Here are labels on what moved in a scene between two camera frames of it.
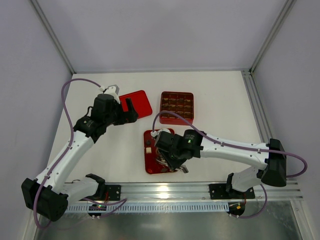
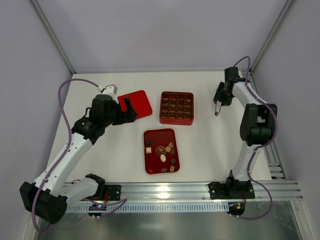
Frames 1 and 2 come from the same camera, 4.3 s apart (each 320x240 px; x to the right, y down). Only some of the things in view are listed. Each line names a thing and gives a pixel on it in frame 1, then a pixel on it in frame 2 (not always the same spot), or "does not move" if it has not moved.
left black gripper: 122,116 does not move
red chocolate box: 180,103 does not move
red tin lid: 139,102 does not move
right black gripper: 172,161 to 222,97
